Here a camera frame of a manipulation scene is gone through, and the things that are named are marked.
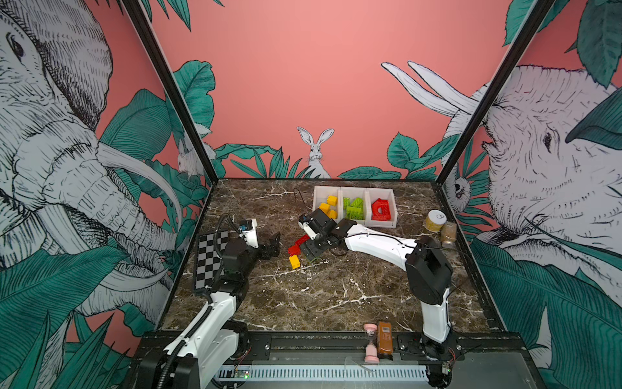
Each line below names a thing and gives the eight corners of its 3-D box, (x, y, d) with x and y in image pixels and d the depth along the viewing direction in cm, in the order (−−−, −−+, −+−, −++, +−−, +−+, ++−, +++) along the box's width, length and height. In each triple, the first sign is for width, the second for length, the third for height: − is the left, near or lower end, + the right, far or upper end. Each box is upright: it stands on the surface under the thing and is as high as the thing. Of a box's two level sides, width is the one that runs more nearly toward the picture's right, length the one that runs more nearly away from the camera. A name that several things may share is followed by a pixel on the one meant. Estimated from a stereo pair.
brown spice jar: (441, 249, 99) (447, 242, 95) (438, 227, 106) (443, 221, 102) (454, 251, 98) (460, 245, 94) (450, 229, 105) (456, 223, 101)
